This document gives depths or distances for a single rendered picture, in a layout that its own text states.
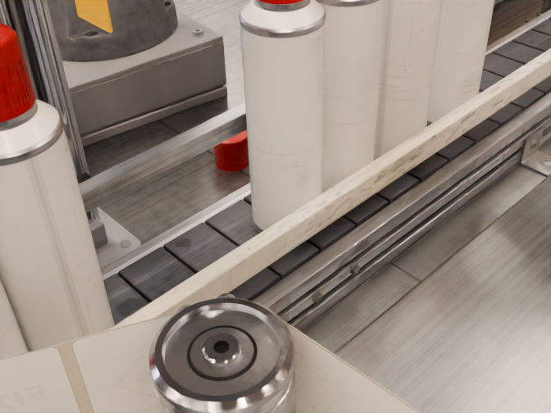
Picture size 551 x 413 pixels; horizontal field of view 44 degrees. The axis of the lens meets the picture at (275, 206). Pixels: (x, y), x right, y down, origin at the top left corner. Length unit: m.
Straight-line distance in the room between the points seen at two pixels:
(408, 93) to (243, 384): 0.38
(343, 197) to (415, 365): 0.13
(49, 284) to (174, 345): 0.19
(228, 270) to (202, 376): 0.25
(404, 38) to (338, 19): 0.07
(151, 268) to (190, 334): 0.30
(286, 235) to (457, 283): 0.12
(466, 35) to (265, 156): 0.21
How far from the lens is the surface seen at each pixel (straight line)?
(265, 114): 0.43
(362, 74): 0.47
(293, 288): 0.46
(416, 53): 0.52
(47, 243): 0.35
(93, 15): 0.36
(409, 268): 0.55
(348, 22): 0.45
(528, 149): 0.68
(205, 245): 0.49
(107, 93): 0.70
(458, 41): 0.58
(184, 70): 0.73
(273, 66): 0.41
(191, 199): 0.62
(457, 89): 0.60
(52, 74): 0.44
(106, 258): 0.57
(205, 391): 0.18
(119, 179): 0.43
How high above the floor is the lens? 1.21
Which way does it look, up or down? 39 degrees down
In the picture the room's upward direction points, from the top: 2 degrees counter-clockwise
